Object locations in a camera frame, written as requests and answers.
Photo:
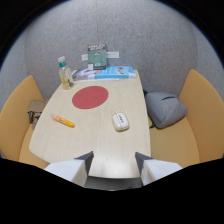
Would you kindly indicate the red round mat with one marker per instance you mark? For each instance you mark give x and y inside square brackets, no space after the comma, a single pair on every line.
[90,97]

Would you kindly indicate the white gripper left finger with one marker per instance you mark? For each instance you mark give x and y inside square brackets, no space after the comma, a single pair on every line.
[71,169]

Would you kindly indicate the blue book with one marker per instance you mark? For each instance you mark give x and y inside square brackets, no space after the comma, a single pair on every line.
[115,72]

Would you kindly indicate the orange pen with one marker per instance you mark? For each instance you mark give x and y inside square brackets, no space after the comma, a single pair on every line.
[64,121]

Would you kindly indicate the orange bench seat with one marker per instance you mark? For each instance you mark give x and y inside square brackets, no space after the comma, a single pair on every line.
[190,123]
[18,125]

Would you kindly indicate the grey white magazine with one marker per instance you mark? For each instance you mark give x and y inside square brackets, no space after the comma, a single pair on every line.
[83,74]

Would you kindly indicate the cream oval case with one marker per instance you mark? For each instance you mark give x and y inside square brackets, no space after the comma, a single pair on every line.
[120,121]

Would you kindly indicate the white wall socket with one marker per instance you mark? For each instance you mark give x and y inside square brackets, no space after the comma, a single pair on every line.
[113,54]
[84,57]

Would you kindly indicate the clear bottle with yellow liquid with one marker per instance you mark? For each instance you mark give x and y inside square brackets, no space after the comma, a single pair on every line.
[66,75]

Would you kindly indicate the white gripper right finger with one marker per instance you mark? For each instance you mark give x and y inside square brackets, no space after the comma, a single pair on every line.
[156,169]

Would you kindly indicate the grey backpack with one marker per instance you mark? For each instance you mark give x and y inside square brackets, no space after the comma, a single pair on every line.
[165,108]

